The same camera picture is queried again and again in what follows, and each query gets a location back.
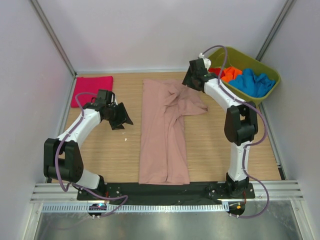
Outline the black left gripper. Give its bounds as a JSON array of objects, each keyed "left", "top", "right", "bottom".
[{"left": 104, "top": 102, "right": 133, "bottom": 130}]

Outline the dusty pink t shirt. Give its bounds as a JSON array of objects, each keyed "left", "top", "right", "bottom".
[{"left": 138, "top": 79, "right": 208, "bottom": 185}]

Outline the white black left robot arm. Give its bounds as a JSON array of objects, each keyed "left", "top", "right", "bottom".
[{"left": 43, "top": 89, "right": 133, "bottom": 200}]

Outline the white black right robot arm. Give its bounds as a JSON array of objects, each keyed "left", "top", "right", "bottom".
[{"left": 182, "top": 58, "right": 258, "bottom": 198}]

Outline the red t shirt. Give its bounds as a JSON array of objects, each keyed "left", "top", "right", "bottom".
[{"left": 208, "top": 67, "right": 221, "bottom": 76}]

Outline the orange t shirt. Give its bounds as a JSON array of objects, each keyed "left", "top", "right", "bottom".
[{"left": 221, "top": 66, "right": 243, "bottom": 83}]

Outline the folded magenta t shirt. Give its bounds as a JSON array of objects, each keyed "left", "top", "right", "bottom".
[{"left": 70, "top": 76, "right": 114, "bottom": 108}]

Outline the olive green plastic bin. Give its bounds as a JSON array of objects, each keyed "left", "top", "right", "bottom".
[{"left": 208, "top": 46, "right": 281, "bottom": 106}]

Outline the blue t shirt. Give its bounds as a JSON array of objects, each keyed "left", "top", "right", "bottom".
[{"left": 229, "top": 68, "right": 276, "bottom": 98}]

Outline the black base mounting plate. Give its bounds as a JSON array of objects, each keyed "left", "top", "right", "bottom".
[{"left": 76, "top": 181, "right": 256, "bottom": 206}]

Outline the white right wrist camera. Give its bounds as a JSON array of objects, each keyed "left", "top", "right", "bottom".
[{"left": 198, "top": 52, "right": 212, "bottom": 70}]

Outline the white slotted cable duct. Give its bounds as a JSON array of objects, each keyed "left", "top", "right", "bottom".
[{"left": 42, "top": 202, "right": 229, "bottom": 213}]

